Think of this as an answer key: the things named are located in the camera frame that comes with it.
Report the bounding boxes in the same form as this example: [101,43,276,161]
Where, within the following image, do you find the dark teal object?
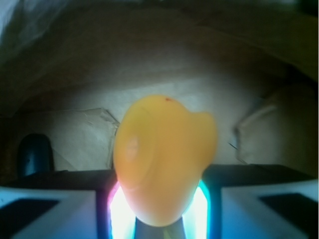
[17,133,54,178]

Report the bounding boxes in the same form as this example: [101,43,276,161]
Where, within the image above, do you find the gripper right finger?
[201,163,319,239]

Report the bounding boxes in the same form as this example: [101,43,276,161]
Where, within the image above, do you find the brown paper bag tray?
[0,0,319,184]

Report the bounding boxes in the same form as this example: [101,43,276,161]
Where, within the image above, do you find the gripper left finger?
[0,169,118,239]

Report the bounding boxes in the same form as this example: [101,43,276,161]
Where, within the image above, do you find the yellow rubber duck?
[113,95,217,227]

